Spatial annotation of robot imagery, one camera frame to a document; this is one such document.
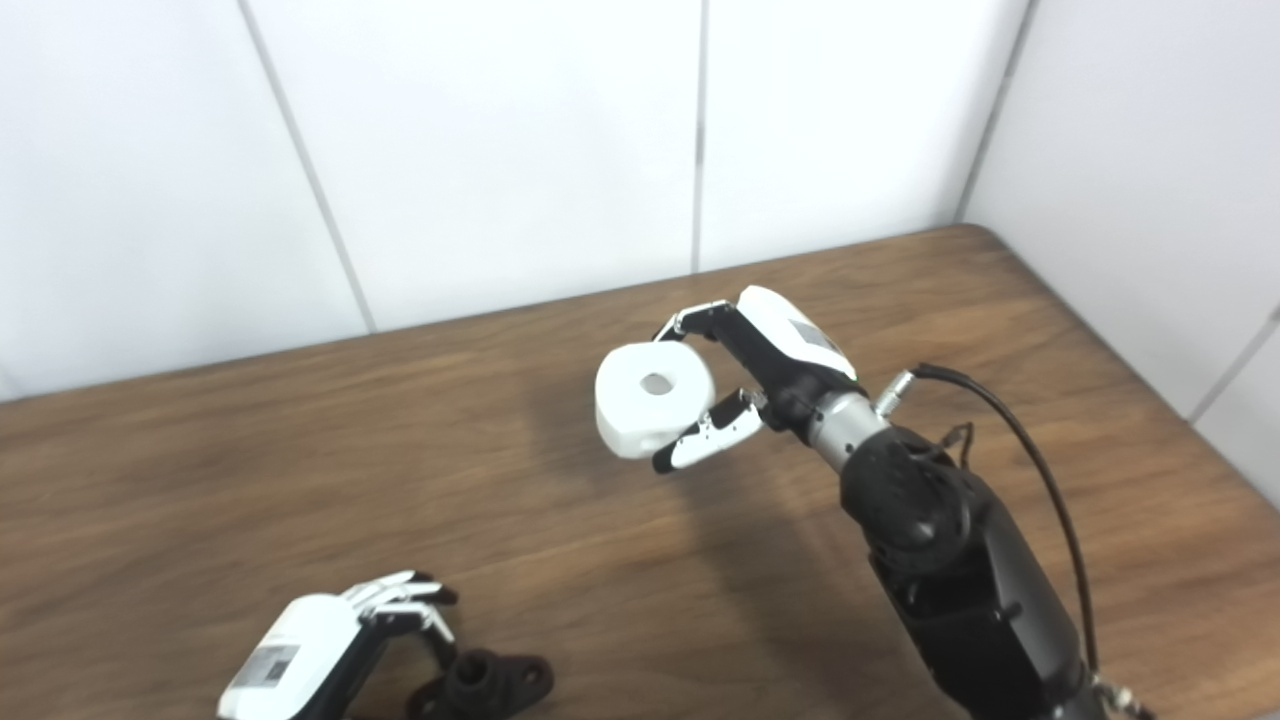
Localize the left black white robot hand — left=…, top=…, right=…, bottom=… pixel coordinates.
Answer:
left=217, top=570, right=459, bottom=720

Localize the round white piece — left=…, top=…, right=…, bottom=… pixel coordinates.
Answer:
left=595, top=342, right=717, bottom=461

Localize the black plastic holder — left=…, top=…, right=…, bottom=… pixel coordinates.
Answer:
left=405, top=648, right=555, bottom=720

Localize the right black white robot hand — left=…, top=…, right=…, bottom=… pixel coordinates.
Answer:
left=652, top=285, right=861, bottom=474

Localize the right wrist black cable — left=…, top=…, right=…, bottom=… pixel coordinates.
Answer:
left=875, top=363, right=1156, bottom=720

